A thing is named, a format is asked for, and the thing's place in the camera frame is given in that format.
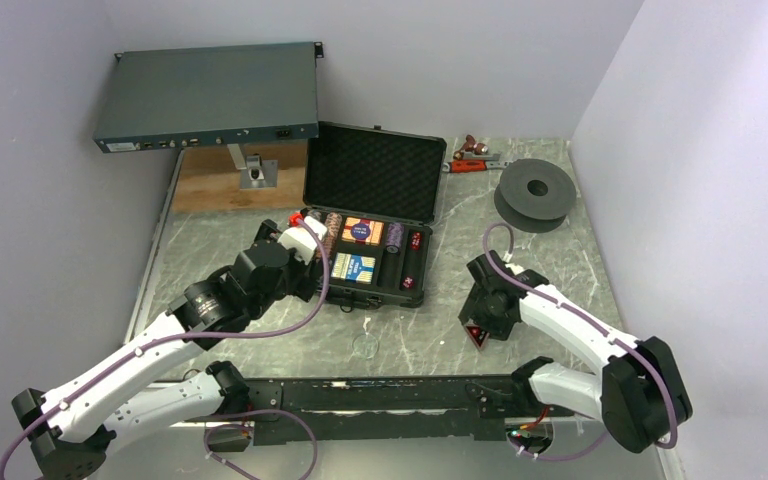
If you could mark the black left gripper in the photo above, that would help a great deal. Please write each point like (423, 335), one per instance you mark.
(302, 285)

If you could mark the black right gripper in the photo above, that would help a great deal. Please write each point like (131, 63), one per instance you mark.
(498, 328)

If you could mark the red black triangle button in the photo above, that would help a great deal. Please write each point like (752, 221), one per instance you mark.
(477, 335)

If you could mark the clear round dealer disc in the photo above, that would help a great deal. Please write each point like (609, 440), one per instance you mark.
(365, 346)

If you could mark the black poker set case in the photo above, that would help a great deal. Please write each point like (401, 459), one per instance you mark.
(380, 175)

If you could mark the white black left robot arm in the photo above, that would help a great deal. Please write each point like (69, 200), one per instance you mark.
(72, 429)

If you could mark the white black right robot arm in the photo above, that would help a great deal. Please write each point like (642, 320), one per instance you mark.
(632, 387)

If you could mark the blue card deck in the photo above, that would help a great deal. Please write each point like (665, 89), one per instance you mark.
(353, 268)

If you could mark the orange blue chip stack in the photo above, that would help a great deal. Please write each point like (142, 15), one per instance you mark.
(333, 222)

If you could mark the orange card deck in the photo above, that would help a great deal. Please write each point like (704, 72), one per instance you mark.
(362, 231)

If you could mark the purple poker chip stack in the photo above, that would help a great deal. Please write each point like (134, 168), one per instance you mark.
(394, 235)

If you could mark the black filament spool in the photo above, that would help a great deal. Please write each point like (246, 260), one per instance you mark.
(534, 195)

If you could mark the brown wooden board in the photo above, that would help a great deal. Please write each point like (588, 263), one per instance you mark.
(209, 181)

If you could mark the red grey clamp tool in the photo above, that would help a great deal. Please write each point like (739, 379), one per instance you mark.
(473, 163)

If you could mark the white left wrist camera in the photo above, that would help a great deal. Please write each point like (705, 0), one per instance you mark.
(303, 235)

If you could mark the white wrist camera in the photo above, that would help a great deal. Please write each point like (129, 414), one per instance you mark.
(513, 269)
(303, 235)

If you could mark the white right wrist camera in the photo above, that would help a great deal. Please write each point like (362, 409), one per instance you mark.
(513, 269)

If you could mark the grey metal bracket stand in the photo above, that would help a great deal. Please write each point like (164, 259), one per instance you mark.
(255, 172)

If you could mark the grey rack network switch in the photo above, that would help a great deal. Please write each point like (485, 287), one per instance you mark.
(242, 94)

